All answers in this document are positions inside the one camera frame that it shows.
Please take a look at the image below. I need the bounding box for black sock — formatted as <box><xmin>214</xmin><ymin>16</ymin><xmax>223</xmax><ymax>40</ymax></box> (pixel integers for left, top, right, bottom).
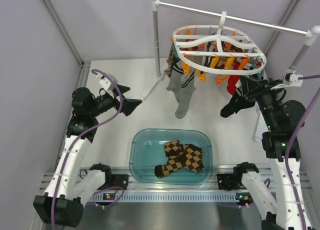
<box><xmin>220</xmin><ymin>93</ymin><xmax>255</xmax><ymax>118</ymax></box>

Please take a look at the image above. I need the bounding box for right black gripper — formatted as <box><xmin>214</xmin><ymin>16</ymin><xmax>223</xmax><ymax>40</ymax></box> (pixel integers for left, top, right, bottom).
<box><xmin>240</xmin><ymin>74</ymin><xmax>284</xmax><ymax>129</ymax></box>

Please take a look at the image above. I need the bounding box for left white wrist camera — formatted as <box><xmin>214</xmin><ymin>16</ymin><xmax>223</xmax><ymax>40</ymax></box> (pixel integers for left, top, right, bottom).
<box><xmin>99</xmin><ymin>74</ymin><xmax>118</xmax><ymax>92</ymax></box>

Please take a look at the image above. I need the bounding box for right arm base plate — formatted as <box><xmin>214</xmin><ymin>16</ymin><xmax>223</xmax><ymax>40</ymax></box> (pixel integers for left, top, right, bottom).
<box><xmin>216</xmin><ymin>174</ymin><xmax>245</xmax><ymax>191</ymax></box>

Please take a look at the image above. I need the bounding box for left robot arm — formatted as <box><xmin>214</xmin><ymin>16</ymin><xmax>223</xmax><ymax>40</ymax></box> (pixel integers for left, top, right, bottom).
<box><xmin>33</xmin><ymin>85</ymin><xmax>142</xmax><ymax>228</ymax></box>

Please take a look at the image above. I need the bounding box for grey striped sock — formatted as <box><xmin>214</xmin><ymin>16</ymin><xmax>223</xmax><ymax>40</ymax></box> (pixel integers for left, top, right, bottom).
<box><xmin>166</xmin><ymin>64</ymin><xmax>185</xmax><ymax>102</ymax></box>
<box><xmin>175</xmin><ymin>73</ymin><xmax>196</xmax><ymax>119</ymax></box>

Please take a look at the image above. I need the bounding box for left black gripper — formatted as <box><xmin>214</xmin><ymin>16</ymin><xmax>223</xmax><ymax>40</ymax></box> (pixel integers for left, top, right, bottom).
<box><xmin>89</xmin><ymin>84</ymin><xmax>142</xmax><ymax>117</ymax></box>

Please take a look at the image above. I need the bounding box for brown patterned hanging sock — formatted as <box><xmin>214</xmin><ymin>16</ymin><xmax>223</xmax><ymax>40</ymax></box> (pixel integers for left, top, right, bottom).
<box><xmin>164</xmin><ymin>46</ymin><xmax>176</xmax><ymax>78</ymax></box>

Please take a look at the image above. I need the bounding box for white drying rack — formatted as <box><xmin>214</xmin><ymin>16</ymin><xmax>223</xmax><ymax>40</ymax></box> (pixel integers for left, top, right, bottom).
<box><xmin>139</xmin><ymin>0</ymin><xmax>320</xmax><ymax>142</ymax></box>

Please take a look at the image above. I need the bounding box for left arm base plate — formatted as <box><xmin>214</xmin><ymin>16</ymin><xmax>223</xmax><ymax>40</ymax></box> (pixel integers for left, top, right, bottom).
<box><xmin>107</xmin><ymin>174</ymin><xmax>129</xmax><ymax>190</ymax></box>

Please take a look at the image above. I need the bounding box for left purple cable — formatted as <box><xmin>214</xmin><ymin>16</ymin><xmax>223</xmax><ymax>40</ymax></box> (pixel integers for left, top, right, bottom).
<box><xmin>51</xmin><ymin>69</ymin><xmax>126</xmax><ymax>226</ymax></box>

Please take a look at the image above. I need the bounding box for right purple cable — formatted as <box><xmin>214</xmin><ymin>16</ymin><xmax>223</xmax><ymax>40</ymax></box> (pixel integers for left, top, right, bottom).
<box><xmin>284</xmin><ymin>74</ymin><xmax>320</xmax><ymax>230</ymax></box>

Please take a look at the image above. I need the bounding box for purple cable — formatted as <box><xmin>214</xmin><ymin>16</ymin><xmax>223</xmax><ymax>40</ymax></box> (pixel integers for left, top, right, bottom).
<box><xmin>51</xmin><ymin>69</ymin><xmax>126</xmax><ymax>226</ymax></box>
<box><xmin>284</xmin><ymin>74</ymin><xmax>320</xmax><ymax>230</ymax></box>

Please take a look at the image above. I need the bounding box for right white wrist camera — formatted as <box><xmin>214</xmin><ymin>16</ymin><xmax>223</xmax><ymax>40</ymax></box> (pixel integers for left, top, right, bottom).
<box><xmin>283</xmin><ymin>69</ymin><xmax>303</xmax><ymax>87</ymax></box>

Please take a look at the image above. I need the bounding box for brown argyle sock front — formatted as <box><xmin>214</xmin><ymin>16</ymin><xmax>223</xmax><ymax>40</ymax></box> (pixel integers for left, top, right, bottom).
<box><xmin>154</xmin><ymin>140</ymin><xmax>188</xmax><ymax>178</ymax></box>

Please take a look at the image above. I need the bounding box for teal plastic basin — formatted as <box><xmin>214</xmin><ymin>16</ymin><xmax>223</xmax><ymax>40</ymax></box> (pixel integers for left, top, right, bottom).
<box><xmin>129</xmin><ymin>129</ymin><xmax>213</xmax><ymax>185</ymax></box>

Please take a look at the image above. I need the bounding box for white oval clip hanger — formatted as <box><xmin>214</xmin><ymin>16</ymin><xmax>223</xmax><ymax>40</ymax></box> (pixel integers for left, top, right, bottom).
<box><xmin>171</xmin><ymin>11</ymin><xmax>267</xmax><ymax>76</ymax></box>

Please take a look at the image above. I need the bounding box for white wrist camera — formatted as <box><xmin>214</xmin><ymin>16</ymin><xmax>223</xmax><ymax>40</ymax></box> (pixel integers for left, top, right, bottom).
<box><xmin>99</xmin><ymin>74</ymin><xmax>118</xmax><ymax>92</ymax></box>
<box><xmin>283</xmin><ymin>69</ymin><xmax>303</xmax><ymax>87</ymax></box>

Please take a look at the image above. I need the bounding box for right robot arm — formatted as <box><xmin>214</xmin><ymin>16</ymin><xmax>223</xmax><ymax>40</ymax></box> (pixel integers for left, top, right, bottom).
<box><xmin>233</xmin><ymin>76</ymin><xmax>320</xmax><ymax>230</ymax></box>

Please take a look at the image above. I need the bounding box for brown argyle sock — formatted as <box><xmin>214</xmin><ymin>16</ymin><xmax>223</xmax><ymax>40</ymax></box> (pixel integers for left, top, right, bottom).
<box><xmin>182</xmin><ymin>144</ymin><xmax>204</xmax><ymax>174</ymax></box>
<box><xmin>154</xmin><ymin>140</ymin><xmax>188</xmax><ymax>178</ymax></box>

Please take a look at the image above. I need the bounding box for perforated cable duct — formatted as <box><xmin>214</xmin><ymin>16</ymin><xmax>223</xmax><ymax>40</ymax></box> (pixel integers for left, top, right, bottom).
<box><xmin>89</xmin><ymin>191</ymin><xmax>253</xmax><ymax>204</ymax></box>

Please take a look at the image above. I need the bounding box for brown argyle sock back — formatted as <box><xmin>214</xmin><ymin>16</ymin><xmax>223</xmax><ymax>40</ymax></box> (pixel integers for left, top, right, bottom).
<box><xmin>182</xmin><ymin>144</ymin><xmax>204</xmax><ymax>174</ymax></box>

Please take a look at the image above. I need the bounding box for red sock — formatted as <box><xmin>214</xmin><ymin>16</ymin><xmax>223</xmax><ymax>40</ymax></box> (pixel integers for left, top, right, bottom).
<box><xmin>226</xmin><ymin>75</ymin><xmax>243</xmax><ymax>96</ymax></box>

